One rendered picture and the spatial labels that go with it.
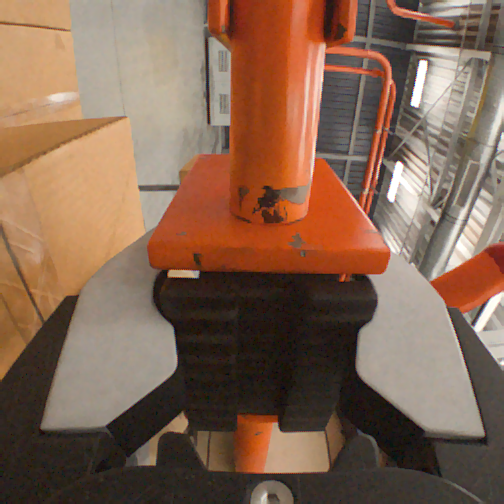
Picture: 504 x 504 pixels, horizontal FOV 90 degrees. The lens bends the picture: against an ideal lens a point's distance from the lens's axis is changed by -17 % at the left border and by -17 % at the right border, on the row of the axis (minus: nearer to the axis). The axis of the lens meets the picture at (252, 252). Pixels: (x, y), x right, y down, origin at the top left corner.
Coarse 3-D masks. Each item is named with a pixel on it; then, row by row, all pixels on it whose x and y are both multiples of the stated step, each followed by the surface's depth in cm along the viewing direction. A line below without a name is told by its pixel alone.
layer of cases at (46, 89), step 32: (0, 0) 41; (32, 0) 50; (64, 0) 62; (0, 32) 44; (32, 32) 53; (64, 32) 65; (0, 64) 47; (32, 64) 56; (64, 64) 69; (0, 96) 49; (32, 96) 59; (64, 96) 71; (0, 128) 50
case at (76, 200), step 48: (0, 144) 19; (48, 144) 18; (96, 144) 22; (0, 192) 12; (48, 192) 16; (96, 192) 23; (0, 240) 13; (48, 240) 17; (96, 240) 23; (0, 288) 13; (48, 288) 17; (0, 336) 12
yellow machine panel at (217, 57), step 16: (208, 48) 586; (224, 48) 585; (208, 64) 607; (224, 64) 605; (208, 80) 629; (224, 80) 627; (208, 96) 651; (224, 96) 649; (208, 112) 674; (224, 112) 672
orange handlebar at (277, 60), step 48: (240, 0) 5; (288, 0) 5; (336, 0) 5; (240, 48) 6; (288, 48) 5; (240, 96) 6; (288, 96) 6; (240, 144) 7; (288, 144) 7; (240, 192) 7; (288, 192) 7; (240, 432) 14
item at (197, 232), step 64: (192, 192) 9; (320, 192) 10; (192, 256) 7; (256, 256) 7; (320, 256) 7; (384, 256) 7; (192, 320) 7; (256, 320) 8; (320, 320) 7; (192, 384) 8; (256, 384) 10; (320, 384) 8
